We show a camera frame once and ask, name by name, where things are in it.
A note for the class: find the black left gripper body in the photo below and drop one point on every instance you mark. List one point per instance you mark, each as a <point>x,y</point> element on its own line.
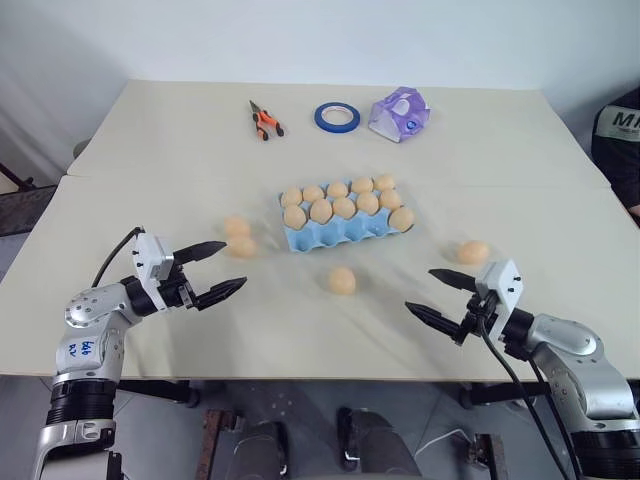
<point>176,292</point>

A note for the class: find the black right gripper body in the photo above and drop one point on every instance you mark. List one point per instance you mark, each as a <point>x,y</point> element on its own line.
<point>475,315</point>

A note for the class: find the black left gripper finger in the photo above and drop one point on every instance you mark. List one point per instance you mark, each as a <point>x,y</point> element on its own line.
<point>220,291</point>
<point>200,250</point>

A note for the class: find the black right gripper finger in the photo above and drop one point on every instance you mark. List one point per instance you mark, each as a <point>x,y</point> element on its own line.
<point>432,317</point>
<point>452,279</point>

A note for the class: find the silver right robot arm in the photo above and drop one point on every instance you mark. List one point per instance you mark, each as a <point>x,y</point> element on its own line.
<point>575,360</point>

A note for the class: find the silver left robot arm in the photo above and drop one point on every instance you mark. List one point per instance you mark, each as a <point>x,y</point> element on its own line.
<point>90,345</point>

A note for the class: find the blue egg carton with eggs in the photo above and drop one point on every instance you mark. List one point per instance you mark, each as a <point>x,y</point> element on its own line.
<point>340,235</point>

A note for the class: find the beige egg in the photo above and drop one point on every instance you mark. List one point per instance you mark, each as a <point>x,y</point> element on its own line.
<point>385,182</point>
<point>368,202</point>
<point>342,280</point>
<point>294,216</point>
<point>362,184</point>
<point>237,226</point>
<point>337,189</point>
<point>313,193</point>
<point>321,210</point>
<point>401,219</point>
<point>344,207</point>
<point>291,196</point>
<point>242,248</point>
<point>472,252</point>
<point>390,199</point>

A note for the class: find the dark rounded grey shape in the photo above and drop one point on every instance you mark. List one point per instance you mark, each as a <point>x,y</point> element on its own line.
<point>380,445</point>
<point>262,450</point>

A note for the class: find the orange black pliers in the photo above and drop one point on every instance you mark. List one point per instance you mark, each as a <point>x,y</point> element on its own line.
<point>265,122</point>

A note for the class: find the purple plastic package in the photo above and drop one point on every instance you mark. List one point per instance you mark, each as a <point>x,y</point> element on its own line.
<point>395,117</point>

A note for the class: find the blue tape roll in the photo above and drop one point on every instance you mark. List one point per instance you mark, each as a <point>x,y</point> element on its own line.
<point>320,120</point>

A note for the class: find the dark metal rack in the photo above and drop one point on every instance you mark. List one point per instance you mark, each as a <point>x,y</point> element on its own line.
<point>22,202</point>

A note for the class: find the person in dark shirt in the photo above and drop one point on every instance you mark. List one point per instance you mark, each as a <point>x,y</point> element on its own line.
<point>617,145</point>

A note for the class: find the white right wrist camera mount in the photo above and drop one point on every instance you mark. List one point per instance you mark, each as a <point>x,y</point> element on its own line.
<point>502,285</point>

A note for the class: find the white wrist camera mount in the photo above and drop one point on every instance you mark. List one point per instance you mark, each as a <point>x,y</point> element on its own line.
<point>150,260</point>
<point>502,285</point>

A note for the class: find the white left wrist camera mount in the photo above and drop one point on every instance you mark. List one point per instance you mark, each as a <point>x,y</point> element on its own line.
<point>150,260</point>

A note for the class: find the black table leg frame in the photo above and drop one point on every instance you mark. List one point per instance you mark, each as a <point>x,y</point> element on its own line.
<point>500,394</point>
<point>160,390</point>

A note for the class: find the rusty metal bracket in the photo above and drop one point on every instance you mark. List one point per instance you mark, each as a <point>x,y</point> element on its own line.
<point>217,445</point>
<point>487,457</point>

